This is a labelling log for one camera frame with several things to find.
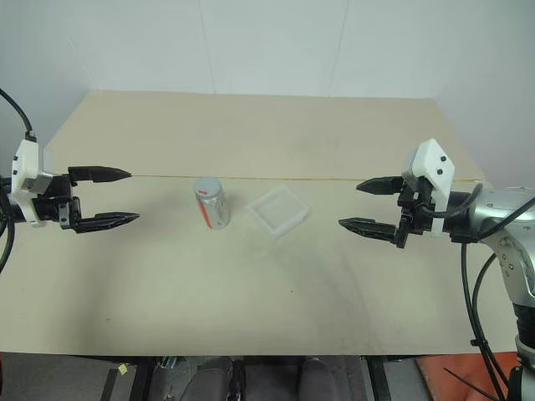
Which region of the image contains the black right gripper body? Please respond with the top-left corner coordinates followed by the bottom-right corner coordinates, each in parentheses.
top-left (395, 175), bottom-right (436, 251)

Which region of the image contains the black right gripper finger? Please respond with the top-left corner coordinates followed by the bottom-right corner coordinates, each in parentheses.
top-left (339, 216), bottom-right (398, 245)
top-left (355, 175), bottom-right (405, 197)

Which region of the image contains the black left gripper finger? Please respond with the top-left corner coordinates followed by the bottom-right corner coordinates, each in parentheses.
top-left (67, 165), bottom-right (133, 185)
top-left (74, 211), bottom-right (140, 235)

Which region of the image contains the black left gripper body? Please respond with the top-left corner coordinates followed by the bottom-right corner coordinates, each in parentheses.
top-left (32, 173), bottom-right (83, 231)

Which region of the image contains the translucent white square container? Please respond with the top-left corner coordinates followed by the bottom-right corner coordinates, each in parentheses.
top-left (245, 184), bottom-right (311, 242)

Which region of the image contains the clear plastic jar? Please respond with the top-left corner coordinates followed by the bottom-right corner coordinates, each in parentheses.
top-left (193, 177), bottom-right (232, 231)

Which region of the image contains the red floor mat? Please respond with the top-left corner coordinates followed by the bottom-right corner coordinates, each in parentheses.
top-left (416, 354), bottom-right (522, 401)

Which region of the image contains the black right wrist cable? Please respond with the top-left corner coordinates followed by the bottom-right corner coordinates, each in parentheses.
top-left (415, 182), bottom-right (484, 221)

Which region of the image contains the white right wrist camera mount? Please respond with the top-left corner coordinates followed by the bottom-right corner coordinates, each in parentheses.
top-left (400, 139), bottom-right (456, 240)

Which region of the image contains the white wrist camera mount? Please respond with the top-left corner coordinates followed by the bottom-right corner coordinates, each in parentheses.
top-left (400, 139), bottom-right (456, 240)
top-left (11, 139), bottom-right (56, 229)

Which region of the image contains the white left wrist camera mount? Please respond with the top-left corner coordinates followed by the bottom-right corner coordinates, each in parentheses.
top-left (11, 139), bottom-right (56, 229)

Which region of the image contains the long black right arm cable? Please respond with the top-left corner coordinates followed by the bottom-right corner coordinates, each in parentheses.
top-left (450, 202), bottom-right (535, 401)

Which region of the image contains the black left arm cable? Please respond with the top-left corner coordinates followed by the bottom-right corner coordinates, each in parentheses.
top-left (0, 87), bottom-right (37, 275)

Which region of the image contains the black table frame leg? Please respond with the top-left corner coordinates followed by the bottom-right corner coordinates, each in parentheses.
top-left (99, 361), bottom-right (123, 401)

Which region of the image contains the black cable tie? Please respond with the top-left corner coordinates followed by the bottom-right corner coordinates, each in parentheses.
top-left (444, 367), bottom-right (492, 394)

